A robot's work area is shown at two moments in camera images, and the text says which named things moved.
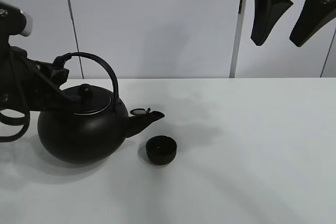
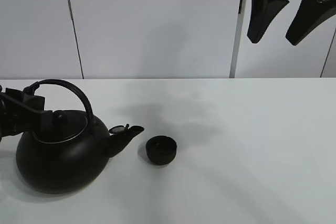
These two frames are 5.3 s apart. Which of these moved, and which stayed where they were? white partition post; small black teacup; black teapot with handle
Moved: black teapot with handle
Stayed: small black teacup; white partition post
